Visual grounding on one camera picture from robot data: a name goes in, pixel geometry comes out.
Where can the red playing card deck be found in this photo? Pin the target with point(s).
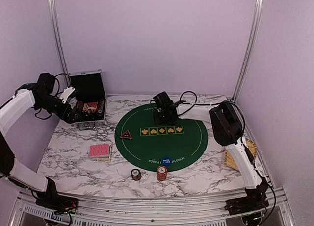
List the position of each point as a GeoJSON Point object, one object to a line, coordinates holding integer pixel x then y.
{"type": "Point", "coordinates": [92, 151]}

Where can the triangular all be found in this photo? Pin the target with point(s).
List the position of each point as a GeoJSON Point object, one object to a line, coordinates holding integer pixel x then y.
{"type": "Point", "coordinates": [126, 135]}

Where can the aluminium poker case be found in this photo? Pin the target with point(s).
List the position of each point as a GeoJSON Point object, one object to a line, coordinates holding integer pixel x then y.
{"type": "Point", "coordinates": [89, 86]}

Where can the red five chip stack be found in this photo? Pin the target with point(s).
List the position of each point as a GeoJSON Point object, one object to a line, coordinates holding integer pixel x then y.
{"type": "Point", "coordinates": [161, 173]}

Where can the boxed card deck in case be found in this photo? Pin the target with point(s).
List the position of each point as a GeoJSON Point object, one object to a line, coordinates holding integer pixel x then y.
{"type": "Point", "coordinates": [90, 107]}

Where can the chip row in case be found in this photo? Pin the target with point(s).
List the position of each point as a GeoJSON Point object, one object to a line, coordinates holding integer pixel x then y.
{"type": "Point", "coordinates": [100, 107]}
{"type": "Point", "coordinates": [80, 105]}

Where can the chip row in case left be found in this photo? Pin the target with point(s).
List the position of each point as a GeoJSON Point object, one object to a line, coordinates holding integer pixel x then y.
{"type": "Point", "coordinates": [80, 105]}

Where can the aluminium frame post left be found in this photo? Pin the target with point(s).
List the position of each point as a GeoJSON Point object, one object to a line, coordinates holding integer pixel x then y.
{"type": "Point", "coordinates": [57, 36]}

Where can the woven bamboo basket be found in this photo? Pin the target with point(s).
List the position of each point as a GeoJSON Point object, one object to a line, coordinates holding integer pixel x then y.
{"type": "Point", "coordinates": [235, 155]}

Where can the chip row in case right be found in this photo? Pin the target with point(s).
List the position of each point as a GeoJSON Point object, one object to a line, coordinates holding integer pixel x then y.
{"type": "Point", "coordinates": [100, 107]}

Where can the black hundred chip stack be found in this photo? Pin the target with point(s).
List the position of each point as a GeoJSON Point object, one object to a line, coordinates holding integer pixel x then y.
{"type": "Point", "coordinates": [136, 174]}

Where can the aluminium frame post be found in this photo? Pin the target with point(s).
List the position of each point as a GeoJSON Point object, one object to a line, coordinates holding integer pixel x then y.
{"type": "Point", "coordinates": [251, 40]}
{"type": "Point", "coordinates": [57, 36]}

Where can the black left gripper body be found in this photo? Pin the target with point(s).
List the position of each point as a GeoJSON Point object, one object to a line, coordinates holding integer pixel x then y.
{"type": "Point", "coordinates": [61, 113]}

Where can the blue small blind button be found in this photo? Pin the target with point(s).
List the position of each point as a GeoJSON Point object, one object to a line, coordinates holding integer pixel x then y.
{"type": "Point", "coordinates": [166, 161]}

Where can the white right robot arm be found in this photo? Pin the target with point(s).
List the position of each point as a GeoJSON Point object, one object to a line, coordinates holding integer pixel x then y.
{"type": "Point", "coordinates": [228, 126]}

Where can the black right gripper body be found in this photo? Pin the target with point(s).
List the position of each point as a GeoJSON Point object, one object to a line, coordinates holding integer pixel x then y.
{"type": "Point", "coordinates": [162, 119]}

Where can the round green poker mat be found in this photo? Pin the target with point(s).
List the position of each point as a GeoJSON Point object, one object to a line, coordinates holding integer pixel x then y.
{"type": "Point", "coordinates": [184, 142]}

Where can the aluminium front rail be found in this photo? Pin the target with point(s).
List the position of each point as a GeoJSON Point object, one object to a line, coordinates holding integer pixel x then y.
{"type": "Point", "coordinates": [198, 210]}

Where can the aluminium frame post right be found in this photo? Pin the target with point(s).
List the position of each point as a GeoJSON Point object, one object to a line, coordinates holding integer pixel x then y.
{"type": "Point", "coordinates": [251, 40]}

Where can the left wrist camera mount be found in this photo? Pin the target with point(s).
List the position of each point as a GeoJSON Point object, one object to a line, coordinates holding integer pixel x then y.
{"type": "Point", "coordinates": [66, 94]}

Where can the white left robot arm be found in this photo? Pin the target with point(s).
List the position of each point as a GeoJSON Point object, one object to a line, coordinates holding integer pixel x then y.
{"type": "Point", "coordinates": [17, 139]}

